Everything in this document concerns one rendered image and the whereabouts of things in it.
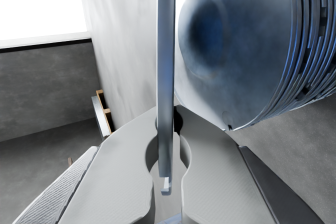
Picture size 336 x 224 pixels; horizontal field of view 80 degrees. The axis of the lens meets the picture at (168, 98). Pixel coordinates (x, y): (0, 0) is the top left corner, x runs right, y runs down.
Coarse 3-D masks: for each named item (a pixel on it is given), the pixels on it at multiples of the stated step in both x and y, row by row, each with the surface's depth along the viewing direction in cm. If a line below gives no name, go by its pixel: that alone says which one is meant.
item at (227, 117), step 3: (225, 111) 29; (222, 114) 29; (225, 114) 29; (228, 114) 28; (222, 117) 30; (225, 117) 29; (228, 117) 28; (231, 117) 28; (225, 120) 29; (228, 120) 29; (231, 120) 28; (225, 123) 29; (228, 123) 29; (231, 123) 28
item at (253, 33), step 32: (192, 0) 29; (224, 0) 24; (256, 0) 20; (288, 0) 17; (192, 32) 30; (224, 32) 24; (256, 32) 21; (288, 32) 18; (192, 64) 32; (224, 64) 26; (256, 64) 22; (288, 64) 18; (192, 96) 36; (224, 96) 28; (256, 96) 23; (224, 128) 30
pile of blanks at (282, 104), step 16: (304, 0) 17; (320, 0) 18; (304, 16) 17; (320, 16) 19; (304, 32) 18; (320, 32) 19; (304, 48) 18; (320, 48) 20; (304, 64) 20; (320, 64) 22; (288, 80) 20; (304, 80) 21; (320, 80) 25; (288, 96) 22; (304, 96) 24; (320, 96) 30; (272, 112) 24
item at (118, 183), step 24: (144, 120) 10; (120, 144) 9; (144, 144) 9; (96, 168) 8; (120, 168) 8; (144, 168) 8; (96, 192) 7; (120, 192) 7; (144, 192) 7; (72, 216) 6; (96, 216) 6; (120, 216) 6; (144, 216) 6
